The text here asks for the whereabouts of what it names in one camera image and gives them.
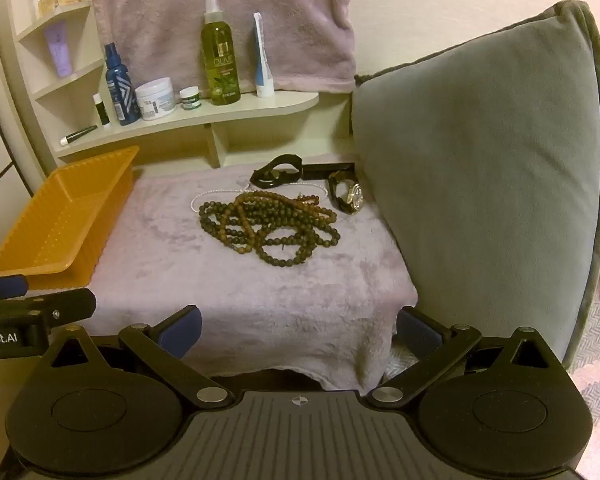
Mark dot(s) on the green oil spray bottle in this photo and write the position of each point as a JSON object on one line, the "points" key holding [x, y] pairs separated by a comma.
{"points": [[221, 60]]}

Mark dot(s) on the lilac cosmetic tube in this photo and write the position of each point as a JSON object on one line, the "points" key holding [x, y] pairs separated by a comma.
{"points": [[60, 52]]}

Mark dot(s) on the grey velvet pillow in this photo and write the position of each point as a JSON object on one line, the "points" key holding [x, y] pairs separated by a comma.
{"points": [[480, 160]]}

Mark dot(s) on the small green white jar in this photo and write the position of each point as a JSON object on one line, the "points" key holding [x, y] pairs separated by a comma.
{"points": [[190, 99]]}

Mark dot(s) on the black lip balm stick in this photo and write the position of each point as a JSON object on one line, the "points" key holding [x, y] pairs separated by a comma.
{"points": [[101, 110]]}

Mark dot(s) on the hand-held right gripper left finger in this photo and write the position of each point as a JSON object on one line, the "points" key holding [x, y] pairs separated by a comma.
{"points": [[182, 332]]}

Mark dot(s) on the wristwatch with metal face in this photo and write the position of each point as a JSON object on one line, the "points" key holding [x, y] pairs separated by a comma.
{"points": [[352, 195]]}

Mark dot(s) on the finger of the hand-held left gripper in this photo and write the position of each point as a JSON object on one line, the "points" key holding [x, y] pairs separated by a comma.
{"points": [[2, 287], [65, 305]]}

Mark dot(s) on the patterned bedspread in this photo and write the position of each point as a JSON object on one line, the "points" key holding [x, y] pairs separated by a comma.
{"points": [[597, 355]]}

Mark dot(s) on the beige cardboard box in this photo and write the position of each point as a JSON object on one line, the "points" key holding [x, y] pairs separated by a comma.
{"points": [[65, 1]]}

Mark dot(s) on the hanging pink towel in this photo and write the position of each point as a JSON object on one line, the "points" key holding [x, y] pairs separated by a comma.
{"points": [[180, 20]]}

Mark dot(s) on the white cream jar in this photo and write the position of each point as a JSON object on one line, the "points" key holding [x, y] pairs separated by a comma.
{"points": [[155, 100]]}

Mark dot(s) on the black tube with white cap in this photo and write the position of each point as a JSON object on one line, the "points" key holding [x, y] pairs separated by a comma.
{"points": [[80, 134]]}

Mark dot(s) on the cream wooden shelf unit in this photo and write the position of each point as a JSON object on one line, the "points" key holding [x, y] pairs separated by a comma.
{"points": [[205, 112]]}

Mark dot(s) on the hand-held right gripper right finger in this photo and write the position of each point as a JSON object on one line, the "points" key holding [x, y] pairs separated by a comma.
{"points": [[417, 332]]}

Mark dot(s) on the orange plastic tray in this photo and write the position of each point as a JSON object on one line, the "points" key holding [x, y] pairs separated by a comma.
{"points": [[55, 230]]}

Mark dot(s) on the blue and white tube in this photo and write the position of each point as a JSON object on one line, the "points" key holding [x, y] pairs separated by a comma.
{"points": [[264, 65]]}

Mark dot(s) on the dark blue spray bottle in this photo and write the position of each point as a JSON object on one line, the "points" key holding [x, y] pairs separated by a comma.
{"points": [[122, 90]]}

